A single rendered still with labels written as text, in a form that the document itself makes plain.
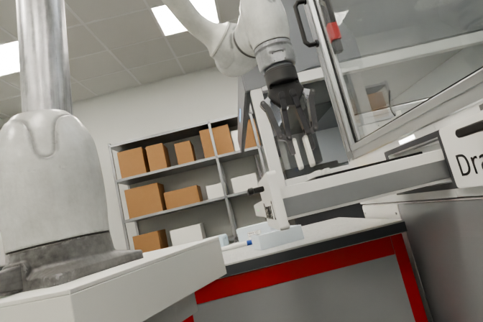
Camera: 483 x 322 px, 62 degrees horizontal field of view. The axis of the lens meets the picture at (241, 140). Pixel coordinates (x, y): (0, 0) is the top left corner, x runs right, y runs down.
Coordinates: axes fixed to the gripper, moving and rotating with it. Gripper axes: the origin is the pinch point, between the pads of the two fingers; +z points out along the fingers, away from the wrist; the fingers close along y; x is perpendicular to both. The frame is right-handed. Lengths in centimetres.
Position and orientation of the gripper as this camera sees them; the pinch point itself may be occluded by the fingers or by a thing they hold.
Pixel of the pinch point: (302, 152)
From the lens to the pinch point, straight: 91.2
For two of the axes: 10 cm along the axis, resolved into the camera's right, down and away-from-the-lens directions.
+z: 2.5, 9.5, -1.7
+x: -0.1, 1.8, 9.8
